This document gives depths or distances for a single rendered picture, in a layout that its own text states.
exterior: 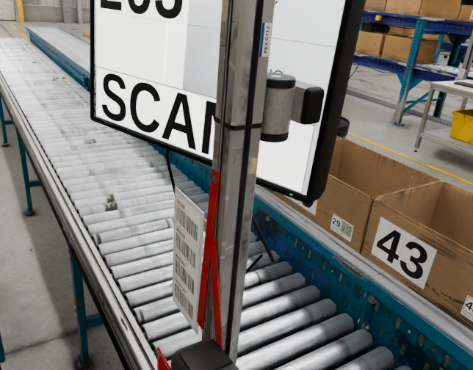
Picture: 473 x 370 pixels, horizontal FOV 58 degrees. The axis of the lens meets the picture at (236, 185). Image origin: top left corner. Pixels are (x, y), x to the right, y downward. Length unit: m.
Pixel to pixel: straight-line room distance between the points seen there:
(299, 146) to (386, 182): 0.93
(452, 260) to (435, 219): 0.37
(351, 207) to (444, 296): 0.31
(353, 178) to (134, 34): 1.02
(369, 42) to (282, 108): 6.34
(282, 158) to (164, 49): 0.26
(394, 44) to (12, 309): 5.61
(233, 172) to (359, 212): 0.73
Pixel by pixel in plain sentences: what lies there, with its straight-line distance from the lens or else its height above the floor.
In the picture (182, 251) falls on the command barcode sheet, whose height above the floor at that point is 1.16.
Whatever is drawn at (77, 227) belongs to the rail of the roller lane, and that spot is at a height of 0.73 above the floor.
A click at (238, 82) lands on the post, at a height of 1.41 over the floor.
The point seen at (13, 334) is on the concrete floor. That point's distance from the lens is 2.29.
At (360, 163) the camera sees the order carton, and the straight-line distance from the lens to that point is 1.53.
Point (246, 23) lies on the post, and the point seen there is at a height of 1.47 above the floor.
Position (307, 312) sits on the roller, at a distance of 1.18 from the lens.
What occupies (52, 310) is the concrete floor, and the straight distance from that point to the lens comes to 2.36.
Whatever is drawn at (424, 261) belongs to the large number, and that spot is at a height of 0.97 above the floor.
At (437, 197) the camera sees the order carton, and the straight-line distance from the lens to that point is 1.36.
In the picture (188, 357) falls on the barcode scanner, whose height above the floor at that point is 1.09.
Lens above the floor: 1.50
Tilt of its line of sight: 24 degrees down
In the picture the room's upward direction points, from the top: 5 degrees clockwise
